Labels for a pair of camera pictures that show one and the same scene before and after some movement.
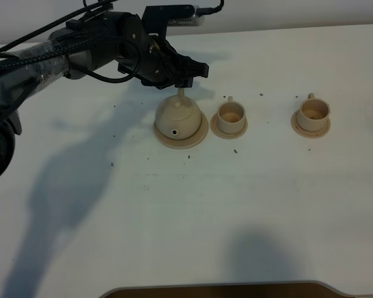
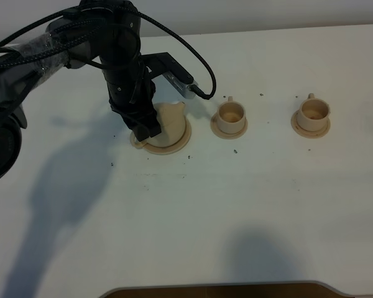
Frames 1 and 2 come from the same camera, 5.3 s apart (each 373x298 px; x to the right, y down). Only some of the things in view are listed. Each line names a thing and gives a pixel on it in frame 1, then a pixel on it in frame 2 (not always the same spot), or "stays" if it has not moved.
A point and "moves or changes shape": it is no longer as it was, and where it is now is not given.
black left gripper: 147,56 → 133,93
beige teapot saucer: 188,142 → 150,148
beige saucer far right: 307,133 stays
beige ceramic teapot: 178,117 moves or changes shape
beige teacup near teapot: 231,116 stays
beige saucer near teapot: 214,126 stays
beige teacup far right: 313,114 stays
